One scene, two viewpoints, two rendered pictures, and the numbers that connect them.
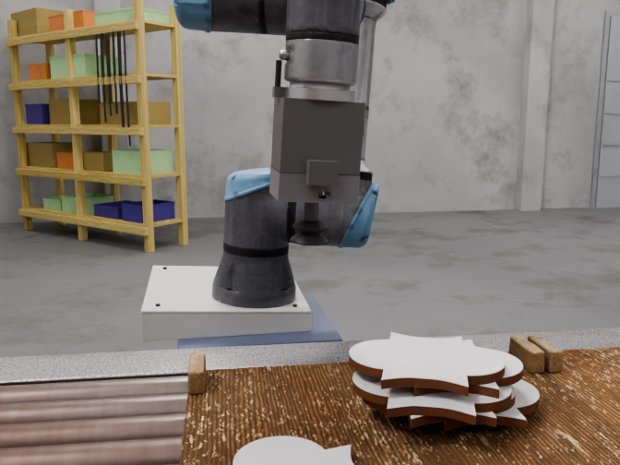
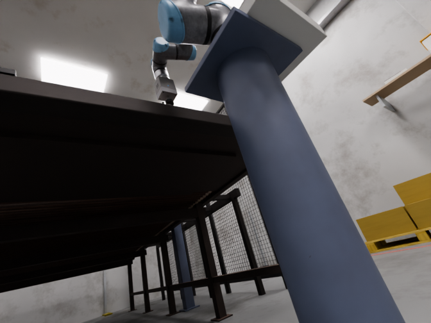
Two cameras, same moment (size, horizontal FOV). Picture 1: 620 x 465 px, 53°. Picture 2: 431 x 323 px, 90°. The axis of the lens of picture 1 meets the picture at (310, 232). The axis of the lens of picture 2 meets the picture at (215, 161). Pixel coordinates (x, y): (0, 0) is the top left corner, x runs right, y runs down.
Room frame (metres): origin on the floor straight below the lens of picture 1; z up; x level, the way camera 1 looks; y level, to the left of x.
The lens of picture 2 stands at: (1.44, -0.28, 0.35)
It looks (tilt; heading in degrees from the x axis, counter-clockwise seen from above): 25 degrees up; 151
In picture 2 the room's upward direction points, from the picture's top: 16 degrees counter-clockwise
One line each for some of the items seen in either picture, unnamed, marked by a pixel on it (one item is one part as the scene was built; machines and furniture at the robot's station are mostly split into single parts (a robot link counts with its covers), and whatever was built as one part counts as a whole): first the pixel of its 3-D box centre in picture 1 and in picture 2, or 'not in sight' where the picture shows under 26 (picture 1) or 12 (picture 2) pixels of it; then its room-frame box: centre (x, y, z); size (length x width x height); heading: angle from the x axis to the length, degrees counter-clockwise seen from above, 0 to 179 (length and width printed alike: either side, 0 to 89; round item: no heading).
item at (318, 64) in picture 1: (317, 66); (162, 77); (0.65, -0.01, 1.28); 0.08 x 0.08 x 0.05
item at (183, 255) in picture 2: not in sight; (171, 202); (-1.26, 0.45, 1.20); 0.17 x 0.17 x 2.40; 8
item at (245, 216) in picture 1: (262, 205); (218, 27); (1.08, 0.08, 1.08); 0.13 x 0.12 x 0.14; 84
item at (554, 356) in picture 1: (543, 352); not in sight; (0.71, -0.28, 0.95); 0.06 x 0.02 x 0.03; 8
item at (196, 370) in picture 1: (196, 372); not in sight; (0.65, 0.13, 0.95); 0.06 x 0.02 x 0.03; 8
